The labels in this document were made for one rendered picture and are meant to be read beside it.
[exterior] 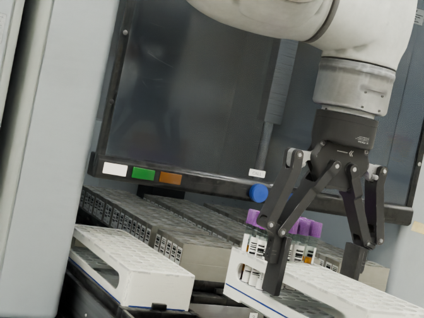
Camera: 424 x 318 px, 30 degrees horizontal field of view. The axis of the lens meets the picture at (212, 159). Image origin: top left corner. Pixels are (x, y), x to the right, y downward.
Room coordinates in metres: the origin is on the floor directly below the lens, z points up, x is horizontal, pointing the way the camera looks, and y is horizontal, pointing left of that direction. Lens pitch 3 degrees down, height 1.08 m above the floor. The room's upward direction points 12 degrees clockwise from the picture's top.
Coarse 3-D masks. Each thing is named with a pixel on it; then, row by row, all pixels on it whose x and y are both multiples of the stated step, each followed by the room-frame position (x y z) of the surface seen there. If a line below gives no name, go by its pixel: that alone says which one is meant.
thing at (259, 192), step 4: (256, 184) 1.26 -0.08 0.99; (260, 184) 1.26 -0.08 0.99; (252, 188) 1.26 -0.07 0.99; (256, 188) 1.25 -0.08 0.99; (260, 188) 1.26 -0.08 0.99; (264, 188) 1.26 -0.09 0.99; (252, 192) 1.25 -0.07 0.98; (256, 192) 1.26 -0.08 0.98; (260, 192) 1.26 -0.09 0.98; (264, 192) 1.26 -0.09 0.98; (252, 196) 1.25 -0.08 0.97; (256, 196) 1.26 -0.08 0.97; (260, 196) 1.26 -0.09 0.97; (264, 196) 1.26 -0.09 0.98; (252, 200) 1.26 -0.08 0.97; (256, 200) 1.26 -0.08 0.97; (260, 200) 1.26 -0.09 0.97; (264, 200) 1.26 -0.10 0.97
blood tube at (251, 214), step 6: (252, 210) 1.02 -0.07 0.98; (252, 216) 1.02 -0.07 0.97; (246, 222) 1.02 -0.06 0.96; (252, 222) 1.02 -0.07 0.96; (246, 228) 1.02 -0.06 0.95; (252, 228) 1.02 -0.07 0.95; (246, 234) 1.02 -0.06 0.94; (246, 240) 1.02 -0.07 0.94; (246, 246) 1.02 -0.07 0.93; (240, 270) 1.02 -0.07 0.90; (240, 276) 1.02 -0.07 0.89
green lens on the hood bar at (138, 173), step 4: (132, 168) 1.17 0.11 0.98; (136, 168) 1.17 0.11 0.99; (140, 168) 1.17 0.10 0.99; (144, 168) 1.18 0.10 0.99; (132, 172) 1.17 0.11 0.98; (136, 172) 1.17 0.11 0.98; (140, 172) 1.17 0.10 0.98; (144, 172) 1.18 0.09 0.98; (148, 172) 1.18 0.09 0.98; (152, 172) 1.18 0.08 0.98; (132, 176) 1.17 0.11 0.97; (136, 176) 1.17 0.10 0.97; (140, 176) 1.17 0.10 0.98; (144, 176) 1.18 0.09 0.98; (148, 176) 1.18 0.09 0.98; (152, 176) 1.18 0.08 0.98; (152, 180) 1.18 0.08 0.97
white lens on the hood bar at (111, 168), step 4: (104, 164) 1.15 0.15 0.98; (108, 164) 1.15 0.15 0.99; (112, 164) 1.15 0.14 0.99; (116, 164) 1.16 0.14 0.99; (104, 168) 1.15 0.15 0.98; (108, 168) 1.15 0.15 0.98; (112, 168) 1.15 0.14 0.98; (116, 168) 1.16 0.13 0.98; (120, 168) 1.16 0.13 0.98; (124, 168) 1.16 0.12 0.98; (104, 172) 1.15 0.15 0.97; (108, 172) 1.15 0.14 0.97; (112, 172) 1.15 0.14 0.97; (116, 172) 1.16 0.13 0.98; (120, 172) 1.16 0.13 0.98; (124, 172) 1.16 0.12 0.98; (124, 176) 1.16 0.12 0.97
